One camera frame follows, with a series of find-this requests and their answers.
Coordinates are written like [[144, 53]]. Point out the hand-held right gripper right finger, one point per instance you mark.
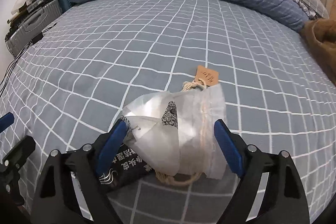
[[227, 142]]

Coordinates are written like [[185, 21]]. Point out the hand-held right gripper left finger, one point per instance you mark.
[[114, 140]]

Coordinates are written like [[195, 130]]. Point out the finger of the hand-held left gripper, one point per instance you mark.
[[6, 120], [21, 146]]

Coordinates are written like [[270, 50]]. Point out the black snack packet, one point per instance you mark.
[[126, 174]]

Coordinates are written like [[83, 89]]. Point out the grey suitcase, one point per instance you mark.
[[34, 22]]

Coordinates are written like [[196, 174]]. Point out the grey checked bed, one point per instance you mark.
[[183, 43]]

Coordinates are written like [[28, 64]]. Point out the brown fleece coat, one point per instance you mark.
[[323, 37]]

